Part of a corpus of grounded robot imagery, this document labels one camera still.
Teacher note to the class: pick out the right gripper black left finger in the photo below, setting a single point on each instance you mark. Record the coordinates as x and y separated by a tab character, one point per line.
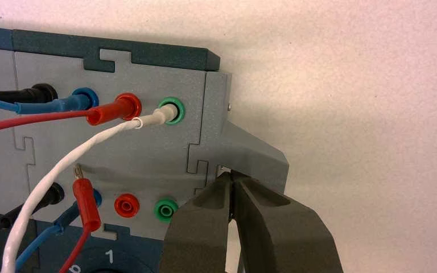
197	233

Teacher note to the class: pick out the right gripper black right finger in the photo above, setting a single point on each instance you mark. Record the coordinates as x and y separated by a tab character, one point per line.
278	241

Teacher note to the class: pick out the dark teal grey control box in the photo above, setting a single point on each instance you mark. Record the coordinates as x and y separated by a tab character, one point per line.
147	158

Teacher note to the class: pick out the green banana socket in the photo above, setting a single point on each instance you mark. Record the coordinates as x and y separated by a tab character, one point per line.
180	104
165	210

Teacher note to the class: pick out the red banana socket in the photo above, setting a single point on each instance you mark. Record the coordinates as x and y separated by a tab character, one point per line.
138	107
127	205

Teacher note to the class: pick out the blue banana socket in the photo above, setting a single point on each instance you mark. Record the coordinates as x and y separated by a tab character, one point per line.
90	92

